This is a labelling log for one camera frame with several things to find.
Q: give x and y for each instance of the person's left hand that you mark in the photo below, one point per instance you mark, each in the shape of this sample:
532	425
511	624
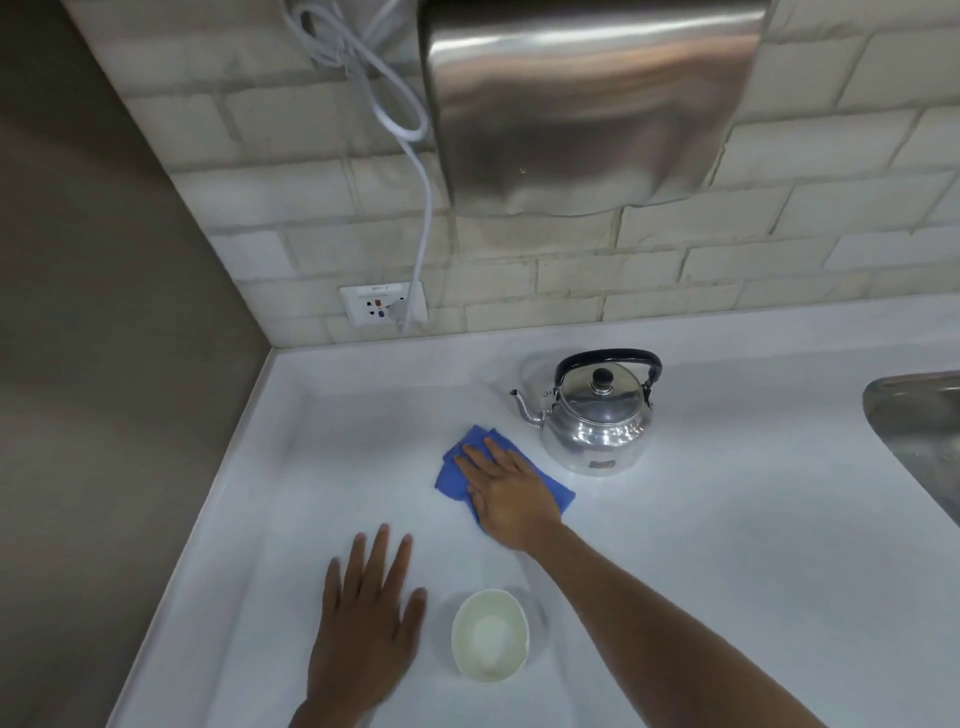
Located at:
364	645

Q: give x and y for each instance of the person's right hand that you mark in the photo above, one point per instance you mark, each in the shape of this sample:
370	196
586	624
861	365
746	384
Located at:
514	499

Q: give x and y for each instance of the person's left thumb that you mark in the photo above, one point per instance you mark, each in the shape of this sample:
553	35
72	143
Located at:
416	611

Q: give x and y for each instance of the person's left middle finger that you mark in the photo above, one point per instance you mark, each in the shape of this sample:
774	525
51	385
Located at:
379	559

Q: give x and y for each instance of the person's left little finger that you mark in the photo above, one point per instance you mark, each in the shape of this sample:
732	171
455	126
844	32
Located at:
332	585

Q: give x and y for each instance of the person's right thumb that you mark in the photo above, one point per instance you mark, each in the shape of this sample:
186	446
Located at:
474	504

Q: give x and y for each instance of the blue cleaning cloth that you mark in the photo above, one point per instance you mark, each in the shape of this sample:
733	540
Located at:
450	480

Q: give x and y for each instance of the person's right forearm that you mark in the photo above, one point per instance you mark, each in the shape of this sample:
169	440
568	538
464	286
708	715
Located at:
675	637

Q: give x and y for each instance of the person's left forearm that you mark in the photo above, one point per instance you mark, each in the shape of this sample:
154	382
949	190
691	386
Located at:
337	716

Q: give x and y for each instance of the white bowl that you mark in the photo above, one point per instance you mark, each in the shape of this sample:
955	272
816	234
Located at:
489	637

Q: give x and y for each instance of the steel kettle lid black knob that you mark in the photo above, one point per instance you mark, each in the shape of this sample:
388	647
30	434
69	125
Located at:
602	390

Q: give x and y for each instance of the stainless steel range hood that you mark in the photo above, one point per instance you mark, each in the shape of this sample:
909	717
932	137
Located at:
585	105

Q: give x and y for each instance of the stainless steel sink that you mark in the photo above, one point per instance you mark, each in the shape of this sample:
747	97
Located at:
919	431

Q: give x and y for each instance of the white wall outlet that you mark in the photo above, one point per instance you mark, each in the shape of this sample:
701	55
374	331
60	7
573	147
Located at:
371	304

